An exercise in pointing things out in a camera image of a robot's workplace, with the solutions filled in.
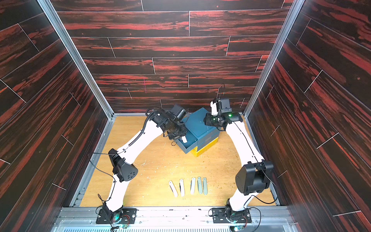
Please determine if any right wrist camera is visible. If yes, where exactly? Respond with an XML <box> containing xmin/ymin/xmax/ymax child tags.
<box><xmin>210</xmin><ymin>98</ymin><xmax>232</xmax><ymax>116</ymax></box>

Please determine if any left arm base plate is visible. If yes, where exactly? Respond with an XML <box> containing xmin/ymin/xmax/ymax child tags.
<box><xmin>96</xmin><ymin>208</ymin><xmax>138</xmax><ymax>225</ymax></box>

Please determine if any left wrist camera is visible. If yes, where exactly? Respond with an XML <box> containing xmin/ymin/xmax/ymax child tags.
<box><xmin>170</xmin><ymin>104</ymin><xmax>186</xmax><ymax>120</ymax></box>

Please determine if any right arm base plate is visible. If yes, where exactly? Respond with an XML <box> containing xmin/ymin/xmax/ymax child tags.
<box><xmin>208</xmin><ymin>206</ymin><xmax>252</xmax><ymax>224</ymax></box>

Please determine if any teal yellow drawer cabinet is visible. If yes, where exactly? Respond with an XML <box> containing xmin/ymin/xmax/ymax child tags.
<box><xmin>182</xmin><ymin>108</ymin><xmax>220</xmax><ymax>157</ymax></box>

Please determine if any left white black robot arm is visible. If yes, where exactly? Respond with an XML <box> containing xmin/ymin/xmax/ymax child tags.
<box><xmin>99</xmin><ymin>104</ymin><xmax>187</xmax><ymax>224</ymax></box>

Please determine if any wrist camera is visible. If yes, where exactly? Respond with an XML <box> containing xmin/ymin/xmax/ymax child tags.
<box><xmin>210</xmin><ymin>98</ymin><xmax>232</xmax><ymax>116</ymax></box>
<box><xmin>170</xmin><ymin>104</ymin><xmax>186</xmax><ymax>120</ymax></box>

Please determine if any aluminium front rail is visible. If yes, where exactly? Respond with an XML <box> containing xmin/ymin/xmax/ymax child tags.
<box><xmin>52</xmin><ymin>206</ymin><xmax>299</xmax><ymax>232</ymax></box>

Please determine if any teal top drawer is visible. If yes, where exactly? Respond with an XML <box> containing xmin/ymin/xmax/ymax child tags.
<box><xmin>176</xmin><ymin>131</ymin><xmax>198</xmax><ymax>154</ymax></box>

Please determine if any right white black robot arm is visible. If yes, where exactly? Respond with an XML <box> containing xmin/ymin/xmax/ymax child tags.
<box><xmin>204</xmin><ymin>112</ymin><xmax>273</xmax><ymax>223</ymax></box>

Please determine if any green fruit knife middle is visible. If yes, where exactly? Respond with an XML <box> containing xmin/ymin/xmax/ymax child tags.
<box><xmin>197</xmin><ymin>177</ymin><xmax>203</xmax><ymax>194</ymax></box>

